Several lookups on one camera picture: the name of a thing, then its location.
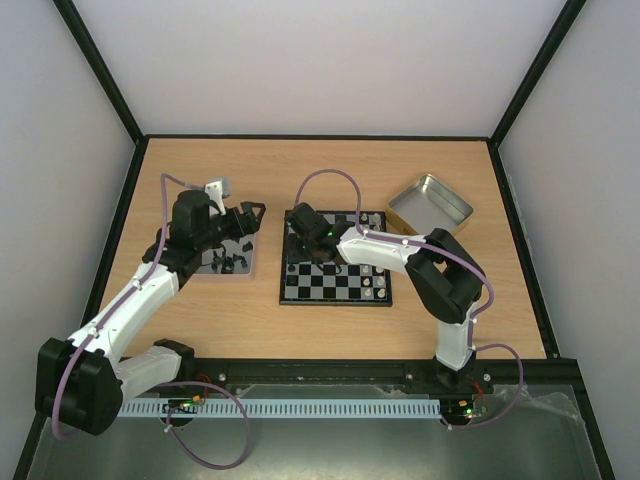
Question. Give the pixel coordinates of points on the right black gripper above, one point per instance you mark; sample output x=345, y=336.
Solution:
x=295, y=218

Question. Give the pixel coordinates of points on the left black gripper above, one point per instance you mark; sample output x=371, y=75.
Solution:
x=239, y=230

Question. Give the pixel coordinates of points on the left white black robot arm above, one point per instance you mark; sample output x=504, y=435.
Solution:
x=84, y=381

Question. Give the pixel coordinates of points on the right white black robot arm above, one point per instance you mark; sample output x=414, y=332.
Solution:
x=450, y=284

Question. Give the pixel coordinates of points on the pink tin with black pieces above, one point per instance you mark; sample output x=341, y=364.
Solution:
x=202, y=276

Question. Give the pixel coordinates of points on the gold silver empty tin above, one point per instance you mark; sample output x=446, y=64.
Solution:
x=427, y=204

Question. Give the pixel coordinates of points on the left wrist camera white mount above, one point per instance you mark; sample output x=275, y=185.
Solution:
x=218, y=190

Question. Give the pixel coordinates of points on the black aluminium frame rail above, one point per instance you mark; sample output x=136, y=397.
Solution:
x=411, y=376

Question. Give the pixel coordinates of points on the light blue slotted cable duct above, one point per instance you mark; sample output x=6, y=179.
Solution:
x=284, y=408

